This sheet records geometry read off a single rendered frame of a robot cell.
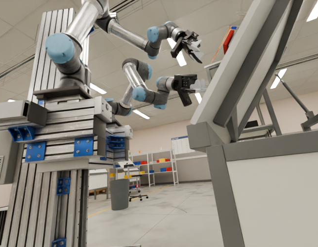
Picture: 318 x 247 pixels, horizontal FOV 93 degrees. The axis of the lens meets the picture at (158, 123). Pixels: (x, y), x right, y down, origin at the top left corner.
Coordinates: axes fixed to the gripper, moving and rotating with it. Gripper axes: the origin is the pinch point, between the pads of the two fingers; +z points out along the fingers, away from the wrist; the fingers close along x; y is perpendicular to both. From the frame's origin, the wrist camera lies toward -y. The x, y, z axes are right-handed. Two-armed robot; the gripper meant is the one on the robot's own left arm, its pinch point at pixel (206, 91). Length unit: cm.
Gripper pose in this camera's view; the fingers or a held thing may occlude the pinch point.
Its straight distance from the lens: 73.1
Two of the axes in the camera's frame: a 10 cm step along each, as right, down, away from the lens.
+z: 5.8, 2.6, -7.7
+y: -0.6, -9.3, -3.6
